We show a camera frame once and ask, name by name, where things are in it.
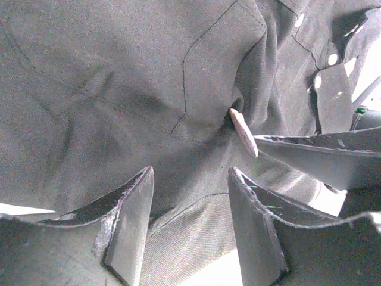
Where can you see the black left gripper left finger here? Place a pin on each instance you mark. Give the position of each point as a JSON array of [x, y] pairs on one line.
[[101, 243]]

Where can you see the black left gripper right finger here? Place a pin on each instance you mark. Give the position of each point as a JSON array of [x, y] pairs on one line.
[[281, 241]]

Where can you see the black button-up shirt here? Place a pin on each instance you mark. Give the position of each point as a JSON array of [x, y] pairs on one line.
[[92, 92]]

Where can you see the pink red round brooch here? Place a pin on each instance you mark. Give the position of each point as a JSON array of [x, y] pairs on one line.
[[244, 132]]

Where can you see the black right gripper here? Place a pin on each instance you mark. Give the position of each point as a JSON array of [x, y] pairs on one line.
[[345, 161]]

